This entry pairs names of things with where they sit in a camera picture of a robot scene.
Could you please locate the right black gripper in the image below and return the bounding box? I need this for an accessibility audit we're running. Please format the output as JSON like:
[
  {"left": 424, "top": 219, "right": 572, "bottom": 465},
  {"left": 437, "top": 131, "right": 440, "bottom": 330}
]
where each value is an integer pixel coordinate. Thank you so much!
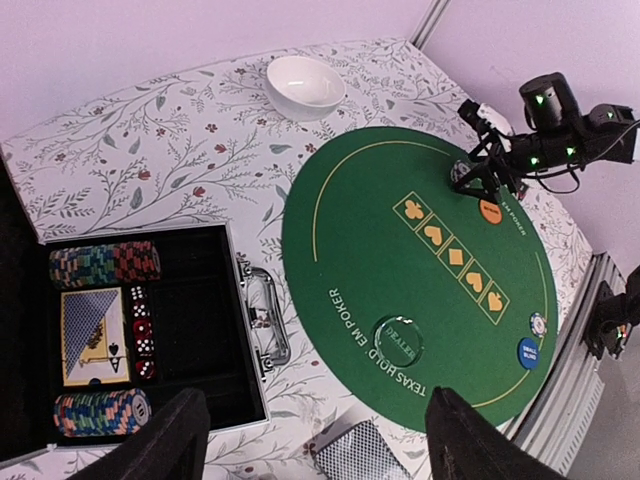
[{"left": 464, "top": 139, "right": 540, "bottom": 200}]

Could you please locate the poker chips row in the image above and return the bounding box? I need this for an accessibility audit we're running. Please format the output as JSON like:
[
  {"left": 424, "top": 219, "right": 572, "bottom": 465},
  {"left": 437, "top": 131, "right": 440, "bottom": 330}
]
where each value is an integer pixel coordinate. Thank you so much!
[
  {"left": 48, "top": 241, "right": 161, "bottom": 290},
  {"left": 53, "top": 388, "right": 152, "bottom": 438}
]

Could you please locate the poker chips front row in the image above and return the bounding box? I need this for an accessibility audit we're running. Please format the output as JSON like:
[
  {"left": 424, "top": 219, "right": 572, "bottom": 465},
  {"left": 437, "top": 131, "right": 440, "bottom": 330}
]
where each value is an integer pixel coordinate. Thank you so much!
[{"left": 53, "top": 388, "right": 152, "bottom": 438}]

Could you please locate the aluminium poker chip case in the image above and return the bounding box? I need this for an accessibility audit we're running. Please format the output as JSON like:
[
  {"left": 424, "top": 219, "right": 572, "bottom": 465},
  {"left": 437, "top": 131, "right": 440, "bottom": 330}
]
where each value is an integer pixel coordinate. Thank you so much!
[{"left": 1, "top": 175, "right": 267, "bottom": 460}]

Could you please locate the blue playing card deck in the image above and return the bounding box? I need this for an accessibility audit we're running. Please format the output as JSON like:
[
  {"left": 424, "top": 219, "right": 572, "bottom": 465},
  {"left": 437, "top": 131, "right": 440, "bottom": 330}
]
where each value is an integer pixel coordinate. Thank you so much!
[{"left": 315, "top": 420, "right": 411, "bottom": 480}]

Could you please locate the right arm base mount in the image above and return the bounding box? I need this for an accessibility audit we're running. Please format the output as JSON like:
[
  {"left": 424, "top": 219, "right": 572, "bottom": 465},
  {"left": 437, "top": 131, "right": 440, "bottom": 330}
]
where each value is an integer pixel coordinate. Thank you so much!
[{"left": 583, "top": 268, "right": 639, "bottom": 360}]

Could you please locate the round green poker mat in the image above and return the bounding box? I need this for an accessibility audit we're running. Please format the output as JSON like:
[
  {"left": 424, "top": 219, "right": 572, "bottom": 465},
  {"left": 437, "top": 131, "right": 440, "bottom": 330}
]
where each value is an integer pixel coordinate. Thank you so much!
[{"left": 282, "top": 127, "right": 558, "bottom": 431}]

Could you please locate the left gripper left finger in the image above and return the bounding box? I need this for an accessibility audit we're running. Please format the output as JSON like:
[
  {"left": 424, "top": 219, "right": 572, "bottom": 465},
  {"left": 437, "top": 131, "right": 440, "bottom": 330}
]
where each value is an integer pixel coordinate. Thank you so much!
[{"left": 99, "top": 388, "right": 209, "bottom": 479}]

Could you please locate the blue small blind button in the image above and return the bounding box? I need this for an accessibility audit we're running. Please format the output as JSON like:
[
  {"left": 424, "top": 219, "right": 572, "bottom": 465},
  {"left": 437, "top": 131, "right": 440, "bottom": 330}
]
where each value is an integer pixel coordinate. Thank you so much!
[{"left": 517, "top": 337, "right": 540, "bottom": 370}]

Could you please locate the card deck in case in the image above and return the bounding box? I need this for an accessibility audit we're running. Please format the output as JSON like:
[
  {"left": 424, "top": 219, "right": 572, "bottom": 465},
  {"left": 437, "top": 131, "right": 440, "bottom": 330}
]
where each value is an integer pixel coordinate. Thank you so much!
[{"left": 60, "top": 288, "right": 131, "bottom": 387}]

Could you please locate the clear acrylic dealer button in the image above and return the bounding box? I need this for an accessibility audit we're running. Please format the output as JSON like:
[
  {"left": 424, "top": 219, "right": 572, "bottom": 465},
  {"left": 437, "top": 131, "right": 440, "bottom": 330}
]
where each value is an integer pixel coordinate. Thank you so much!
[{"left": 373, "top": 315, "right": 425, "bottom": 369}]

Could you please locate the white ceramic bowl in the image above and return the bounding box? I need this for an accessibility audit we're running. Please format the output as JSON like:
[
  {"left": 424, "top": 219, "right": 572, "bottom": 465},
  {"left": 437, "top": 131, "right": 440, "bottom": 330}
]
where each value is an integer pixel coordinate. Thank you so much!
[{"left": 264, "top": 56, "right": 346, "bottom": 122}]

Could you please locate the poker chips back row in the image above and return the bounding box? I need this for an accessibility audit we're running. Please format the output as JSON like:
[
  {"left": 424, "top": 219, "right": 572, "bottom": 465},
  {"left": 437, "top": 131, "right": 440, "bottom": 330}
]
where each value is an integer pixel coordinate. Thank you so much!
[{"left": 48, "top": 241, "right": 161, "bottom": 290}]

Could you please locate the white chip stack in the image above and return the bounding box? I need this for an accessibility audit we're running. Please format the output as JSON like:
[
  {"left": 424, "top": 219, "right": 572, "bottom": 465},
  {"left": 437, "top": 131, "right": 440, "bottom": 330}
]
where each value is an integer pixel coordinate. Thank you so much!
[
  {"left": 450, "top": 160, "right": 471, "bottom": 191},
  {"left": 530, "top": 312, "right": 547, "bottom": 338}
]

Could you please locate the right aluminium frame post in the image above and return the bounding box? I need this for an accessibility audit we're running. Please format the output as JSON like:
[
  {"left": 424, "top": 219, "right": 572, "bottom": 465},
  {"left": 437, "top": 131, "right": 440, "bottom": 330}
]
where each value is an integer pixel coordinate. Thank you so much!
[{"left": 410, "top": 0, "right": 451, "bottom": 50}]

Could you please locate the orange big blind button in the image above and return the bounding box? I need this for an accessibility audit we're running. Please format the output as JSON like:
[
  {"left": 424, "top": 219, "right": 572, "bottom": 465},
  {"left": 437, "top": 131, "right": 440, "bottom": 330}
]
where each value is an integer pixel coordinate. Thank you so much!
[{"left": 478, "top": 200, "right": 503, "bottom": 225}]

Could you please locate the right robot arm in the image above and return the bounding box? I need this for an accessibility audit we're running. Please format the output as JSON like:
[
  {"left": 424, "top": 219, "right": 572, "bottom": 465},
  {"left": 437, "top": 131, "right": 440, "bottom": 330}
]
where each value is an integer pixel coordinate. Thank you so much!
[{"left": 451, "top": 72, "right": 639, "bottom": 204}]

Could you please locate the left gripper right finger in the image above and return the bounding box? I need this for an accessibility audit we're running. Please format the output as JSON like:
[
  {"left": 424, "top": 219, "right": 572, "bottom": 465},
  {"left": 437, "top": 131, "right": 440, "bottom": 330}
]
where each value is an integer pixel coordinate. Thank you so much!
[{"left": 425, "top": 387, "right": 562, "bottom": 480}]

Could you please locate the red and black dice row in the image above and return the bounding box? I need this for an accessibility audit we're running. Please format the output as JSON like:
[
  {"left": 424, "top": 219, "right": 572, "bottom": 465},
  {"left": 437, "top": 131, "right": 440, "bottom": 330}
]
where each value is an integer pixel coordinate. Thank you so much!
[{"left": 129, "top": 286, "right": 156, "bottom": 381}]

